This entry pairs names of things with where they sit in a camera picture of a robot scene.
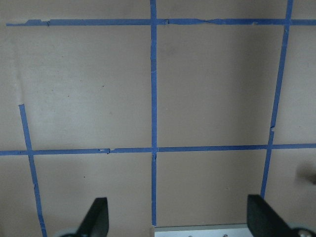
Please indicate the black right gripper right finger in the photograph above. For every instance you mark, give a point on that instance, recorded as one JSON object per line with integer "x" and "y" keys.
{"x": 263, "y": 221}

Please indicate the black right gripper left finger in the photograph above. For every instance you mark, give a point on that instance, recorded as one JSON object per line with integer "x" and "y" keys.
{"x": 96, "y": 221}

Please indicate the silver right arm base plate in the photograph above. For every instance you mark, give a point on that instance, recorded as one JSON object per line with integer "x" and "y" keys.
{"x": 230, "y": 230}

